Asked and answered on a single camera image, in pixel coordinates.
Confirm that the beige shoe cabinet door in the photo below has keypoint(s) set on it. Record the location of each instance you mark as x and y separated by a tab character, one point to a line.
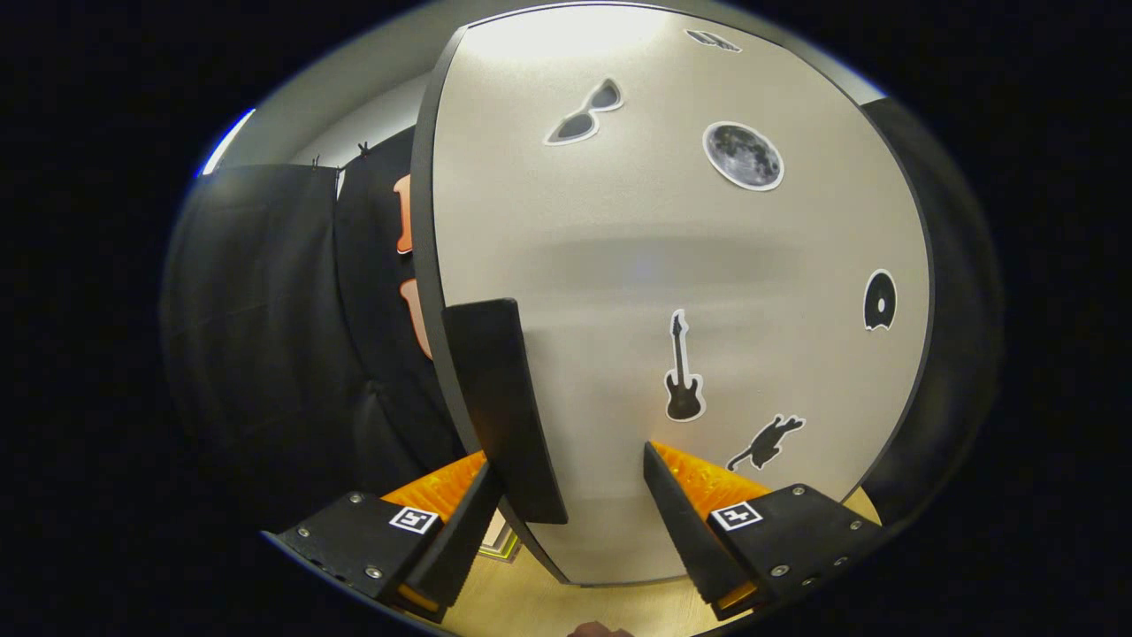
637	257

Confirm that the long ceiling light strip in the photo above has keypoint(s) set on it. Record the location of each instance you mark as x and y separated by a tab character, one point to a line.
225	141

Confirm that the yellow edged book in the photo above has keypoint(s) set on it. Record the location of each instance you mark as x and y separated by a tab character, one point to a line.
502	541

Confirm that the row of black cloth clips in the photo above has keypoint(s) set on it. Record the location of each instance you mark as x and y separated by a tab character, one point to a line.
363	149

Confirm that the dark grey shoe cabinet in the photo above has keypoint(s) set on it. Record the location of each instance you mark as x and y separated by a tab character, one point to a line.
424	248

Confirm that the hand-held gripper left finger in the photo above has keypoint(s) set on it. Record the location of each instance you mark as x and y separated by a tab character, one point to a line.
455	548

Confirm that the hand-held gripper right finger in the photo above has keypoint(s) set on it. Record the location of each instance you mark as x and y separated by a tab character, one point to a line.
690	535

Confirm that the black backdrop cloth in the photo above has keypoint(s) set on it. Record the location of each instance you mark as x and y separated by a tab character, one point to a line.
265	354

